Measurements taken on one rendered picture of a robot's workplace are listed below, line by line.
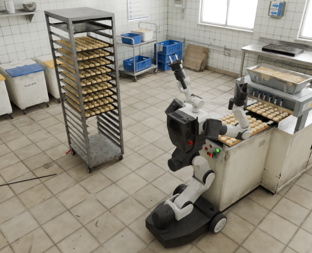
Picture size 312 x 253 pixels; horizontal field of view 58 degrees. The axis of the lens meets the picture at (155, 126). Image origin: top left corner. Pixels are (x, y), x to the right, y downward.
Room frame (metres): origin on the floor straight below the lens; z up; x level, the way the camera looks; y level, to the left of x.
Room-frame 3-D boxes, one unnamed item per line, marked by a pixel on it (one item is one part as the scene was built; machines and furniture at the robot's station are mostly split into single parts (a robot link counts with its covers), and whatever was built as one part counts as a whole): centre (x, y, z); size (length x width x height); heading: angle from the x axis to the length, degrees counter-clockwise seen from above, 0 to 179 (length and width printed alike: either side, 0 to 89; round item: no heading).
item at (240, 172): (2.34, -0.80, 0.45); 0.70 x 0.34 x 0.90; 127
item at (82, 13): (3.07, 0.79, 0.93); 0.64 x 0.51 x 1.78; 38
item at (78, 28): (3.08, 0.80, 1.68); 0.60 x 0.40 x 0.02; 38
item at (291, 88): (2.65, -1.20, 1.25); 0.56 x 0.29 x 0.14; 37
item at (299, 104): (2.65, -1.20, 1.01); 0.72 x 0.33 x 0.34; 37
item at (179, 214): (1.90, -0.21, 0.28); 0.21 x 0.20 x 0.13; 127
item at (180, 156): (1.92, -0.24, 0.84); 0.28 x 0.13 x 0.18; 127
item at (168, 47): (6.93, -0.31, 0.50); 0.60 x 0.40 x 0.20; 137
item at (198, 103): (1.97, -0.32, 1.30); 0.10 x 0.07 x 0.09; 37
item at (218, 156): (2.12, -0.51, 0.77); 0.24 x 0.04 x 0.14; 37
